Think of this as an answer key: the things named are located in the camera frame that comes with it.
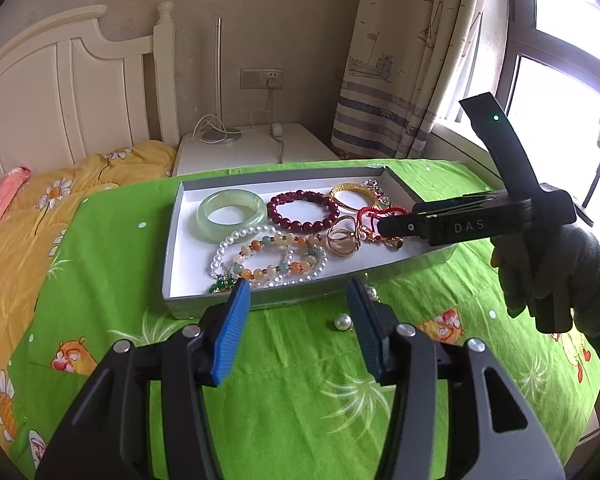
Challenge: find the pink pillow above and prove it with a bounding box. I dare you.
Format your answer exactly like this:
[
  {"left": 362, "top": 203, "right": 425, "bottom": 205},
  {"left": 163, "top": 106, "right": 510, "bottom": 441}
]
[{"left": 0, "top": 166, "right": 32, "bottom": 241}]

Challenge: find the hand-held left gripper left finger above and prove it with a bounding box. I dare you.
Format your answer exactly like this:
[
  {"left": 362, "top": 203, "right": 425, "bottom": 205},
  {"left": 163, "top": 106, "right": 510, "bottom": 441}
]
[{"left": 35, "top": 279, "right": 252, "bottom": 480}]

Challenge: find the green printed blanket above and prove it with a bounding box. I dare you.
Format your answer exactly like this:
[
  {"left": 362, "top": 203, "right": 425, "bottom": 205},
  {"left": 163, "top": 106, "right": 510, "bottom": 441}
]
[{"left": 7, "top": 157, "right": 600, "bottom": 480}]

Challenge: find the green jade bangle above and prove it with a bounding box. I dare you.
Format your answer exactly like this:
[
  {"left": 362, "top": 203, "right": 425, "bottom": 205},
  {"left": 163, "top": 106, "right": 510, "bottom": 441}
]
[{"left": 197, "top": 189, "right": 268, "bottom": 232}]

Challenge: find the red string bracelet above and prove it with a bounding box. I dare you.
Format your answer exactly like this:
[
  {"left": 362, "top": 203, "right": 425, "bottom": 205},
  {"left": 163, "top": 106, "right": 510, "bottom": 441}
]
[{"left": 357, "top": 205, "right": 411, "bottom": 251}]

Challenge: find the wall socket panel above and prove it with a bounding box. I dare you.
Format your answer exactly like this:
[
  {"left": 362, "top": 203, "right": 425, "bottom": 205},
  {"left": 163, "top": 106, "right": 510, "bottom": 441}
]
[{"left": 240, "top": 68, "right": 284, "bottom": 90}]

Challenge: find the person's right hand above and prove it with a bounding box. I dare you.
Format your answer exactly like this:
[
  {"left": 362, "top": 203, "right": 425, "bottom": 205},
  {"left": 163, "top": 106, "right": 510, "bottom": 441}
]
[{"left": 490, "top": 222, "right": 600, "bottom": 333}]

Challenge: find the silver desk lamp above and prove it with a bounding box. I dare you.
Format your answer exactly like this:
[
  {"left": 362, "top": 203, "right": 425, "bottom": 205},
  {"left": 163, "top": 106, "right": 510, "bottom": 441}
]
[{"left": 195, "top": 17, "right": 243, "bottom": 145}]

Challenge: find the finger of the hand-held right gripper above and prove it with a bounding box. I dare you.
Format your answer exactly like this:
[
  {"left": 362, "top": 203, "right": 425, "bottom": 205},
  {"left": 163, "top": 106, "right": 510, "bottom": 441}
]
[
  {"left": 412, "top": 191, "right": 509, "bottom": 217},
  {"left": 380, "top": 213, "right": 434, "bottom": 239}
]

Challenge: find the printed curtain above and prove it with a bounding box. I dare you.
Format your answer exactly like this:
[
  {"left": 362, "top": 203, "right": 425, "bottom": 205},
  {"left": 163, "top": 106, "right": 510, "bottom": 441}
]
[{"left": 330, "top": 0, "right": 511, "bottom": 161}]

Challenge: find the yellow flower quilt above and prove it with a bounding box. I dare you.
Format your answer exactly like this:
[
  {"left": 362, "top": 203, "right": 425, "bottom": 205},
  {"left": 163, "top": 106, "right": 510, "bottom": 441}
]
[{"left": 0, "top": 140, "right": 178, "bottom": 461}]

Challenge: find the pearl necklace with green pendant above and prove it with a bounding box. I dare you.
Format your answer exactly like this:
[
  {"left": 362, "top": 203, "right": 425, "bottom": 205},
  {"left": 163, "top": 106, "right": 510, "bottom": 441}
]
[{"left": 207, "top": 225, "right": 328, "bottom": 295}]

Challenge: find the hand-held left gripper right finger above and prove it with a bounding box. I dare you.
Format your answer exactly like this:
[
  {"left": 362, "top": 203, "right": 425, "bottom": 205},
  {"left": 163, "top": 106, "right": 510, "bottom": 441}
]
[{"left": 346, "top": 278, "right": 566, "bottom": 480}]

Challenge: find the dark red bead bracelet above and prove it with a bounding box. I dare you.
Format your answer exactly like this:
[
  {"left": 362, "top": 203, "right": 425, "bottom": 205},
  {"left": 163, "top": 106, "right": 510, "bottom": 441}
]
[{"left": 267, "top": 189, "right": 341, "bottom": 233}]

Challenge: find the grey cardboard box tray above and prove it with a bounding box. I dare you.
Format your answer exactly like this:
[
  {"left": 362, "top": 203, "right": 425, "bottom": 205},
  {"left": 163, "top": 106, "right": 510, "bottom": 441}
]
[{"left": 162, "top": 162, "right": 463, "bottom": 320}]

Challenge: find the multicolour bead bracelet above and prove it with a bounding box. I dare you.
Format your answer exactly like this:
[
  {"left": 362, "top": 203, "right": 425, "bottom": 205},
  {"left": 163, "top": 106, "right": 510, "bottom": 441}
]
[{"left": 225, "top": 232, "right": 326, "bottom": 282}]

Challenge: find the white wooden headboard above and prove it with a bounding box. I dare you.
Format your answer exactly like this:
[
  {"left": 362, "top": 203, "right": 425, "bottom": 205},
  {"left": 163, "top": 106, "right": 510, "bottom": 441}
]
[{"left": 0, "top": 1, "right": 181, "bottom": 173}]

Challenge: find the gold and black bangle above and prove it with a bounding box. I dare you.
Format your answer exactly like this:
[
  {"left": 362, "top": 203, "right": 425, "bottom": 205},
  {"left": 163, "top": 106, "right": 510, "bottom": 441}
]
[{"left": 327, "top": 215, "right": 363, "bottom": 259}]

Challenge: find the white lamp cable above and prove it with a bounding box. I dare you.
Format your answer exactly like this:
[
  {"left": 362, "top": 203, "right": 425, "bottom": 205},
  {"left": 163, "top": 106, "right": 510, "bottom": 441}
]
[{"left": 194, "top": 112, "right": 241, "bottom": 142}]

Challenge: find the window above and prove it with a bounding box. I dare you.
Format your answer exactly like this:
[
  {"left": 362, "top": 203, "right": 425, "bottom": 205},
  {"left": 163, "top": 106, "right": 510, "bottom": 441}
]
[{"left": 430, "top": 0, "right": 600, "bottom": 201}]

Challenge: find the white nightstand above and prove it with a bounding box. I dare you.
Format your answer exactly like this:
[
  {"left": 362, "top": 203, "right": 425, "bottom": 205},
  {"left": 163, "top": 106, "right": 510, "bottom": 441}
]
[{"left": 172, "top": 122, "right": 338, "bottom": 178}]

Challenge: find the white charger cable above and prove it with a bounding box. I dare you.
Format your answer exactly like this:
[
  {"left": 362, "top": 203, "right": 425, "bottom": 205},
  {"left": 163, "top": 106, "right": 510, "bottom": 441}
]
[{"left": 250, "top": 87, "right": 288, "bottom": 163}]

